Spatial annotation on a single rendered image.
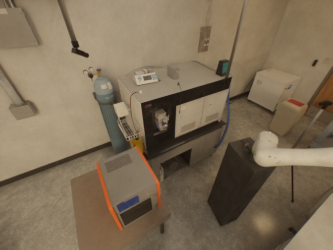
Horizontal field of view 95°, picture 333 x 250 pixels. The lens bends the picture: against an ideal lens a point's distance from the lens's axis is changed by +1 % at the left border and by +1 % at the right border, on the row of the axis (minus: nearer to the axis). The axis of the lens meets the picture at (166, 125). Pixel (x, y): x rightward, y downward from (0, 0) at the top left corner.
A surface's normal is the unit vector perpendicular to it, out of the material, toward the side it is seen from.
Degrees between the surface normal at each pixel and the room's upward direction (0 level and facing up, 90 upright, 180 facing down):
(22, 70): 90
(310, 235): 0
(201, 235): 0
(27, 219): 0
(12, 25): 90
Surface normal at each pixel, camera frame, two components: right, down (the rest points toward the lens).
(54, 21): 0.51, 0.55
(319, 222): 0.00, -0.77
